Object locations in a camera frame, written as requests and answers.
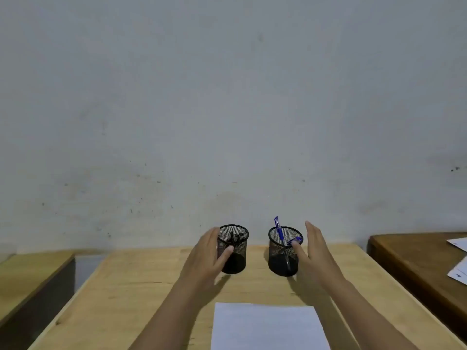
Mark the person's right thumb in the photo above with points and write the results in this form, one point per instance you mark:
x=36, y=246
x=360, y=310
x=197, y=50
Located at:
x=299, y=251

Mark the blue pen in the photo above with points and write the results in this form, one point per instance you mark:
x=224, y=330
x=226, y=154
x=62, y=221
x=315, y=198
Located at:
x=280, y=233
x=296, y=239

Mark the person's right forearm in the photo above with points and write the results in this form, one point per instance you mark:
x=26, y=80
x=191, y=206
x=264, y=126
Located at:
x=365, y=317

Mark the white paper sheet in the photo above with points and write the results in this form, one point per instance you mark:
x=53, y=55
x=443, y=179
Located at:
x=268, y=328
x=459, y=271
x=459, y=244

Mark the person's left thumb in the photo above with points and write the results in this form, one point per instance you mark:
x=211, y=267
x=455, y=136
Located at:
x=225, y=256

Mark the black mesh pen holder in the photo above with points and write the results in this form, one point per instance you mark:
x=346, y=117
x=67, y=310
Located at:
x=279, y=260
x=239, y=260

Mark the light wooden desk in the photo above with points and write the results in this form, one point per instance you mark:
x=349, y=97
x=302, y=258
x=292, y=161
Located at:
x=25, y=280

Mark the bundle of black pens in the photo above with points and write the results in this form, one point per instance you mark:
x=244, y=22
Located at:
x=237, y=236

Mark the person's left hand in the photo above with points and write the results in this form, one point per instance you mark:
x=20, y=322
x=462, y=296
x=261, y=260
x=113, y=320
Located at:
x=200, y=264

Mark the person's left forearm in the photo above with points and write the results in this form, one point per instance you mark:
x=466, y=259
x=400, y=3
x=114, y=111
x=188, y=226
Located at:
x=164, y=320

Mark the person's right hand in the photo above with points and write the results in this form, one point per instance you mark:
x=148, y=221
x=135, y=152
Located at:
x=319, y=267

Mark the dark brown wooden desk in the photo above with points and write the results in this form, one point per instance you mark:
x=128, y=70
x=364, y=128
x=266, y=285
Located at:
x=412, y=266

